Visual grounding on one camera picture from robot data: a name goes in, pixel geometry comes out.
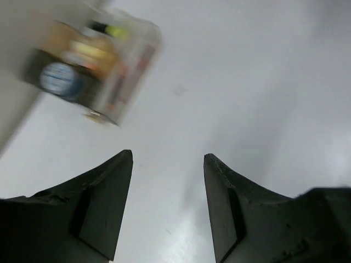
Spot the yellow black highlighter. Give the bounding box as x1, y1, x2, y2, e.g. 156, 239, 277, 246
88, 20, 128, 39

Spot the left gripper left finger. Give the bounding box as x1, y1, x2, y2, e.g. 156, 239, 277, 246
1, 150, 133, 262

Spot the red gel pen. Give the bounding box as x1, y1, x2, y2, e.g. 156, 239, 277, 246
136, 45, 156, 71

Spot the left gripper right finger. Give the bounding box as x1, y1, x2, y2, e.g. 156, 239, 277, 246
203, 154, 350, 262

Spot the clear red pen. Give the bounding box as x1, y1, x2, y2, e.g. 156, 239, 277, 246
106, 64, 129, 111

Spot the clear plastic organizer tray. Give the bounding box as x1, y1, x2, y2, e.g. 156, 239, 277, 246
86, 8, 162, 126

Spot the orange grey highlighter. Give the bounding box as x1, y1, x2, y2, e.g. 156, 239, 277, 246
62, 51, 103, 75

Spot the blue tape roll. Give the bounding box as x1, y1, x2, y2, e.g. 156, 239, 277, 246
39, 62, 83, 101

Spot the tan compartment box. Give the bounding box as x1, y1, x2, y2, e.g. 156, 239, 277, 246
39, 22, 118, 82

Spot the dark grey compartment box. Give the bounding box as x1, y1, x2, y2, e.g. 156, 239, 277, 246
22, 49, 101, 107

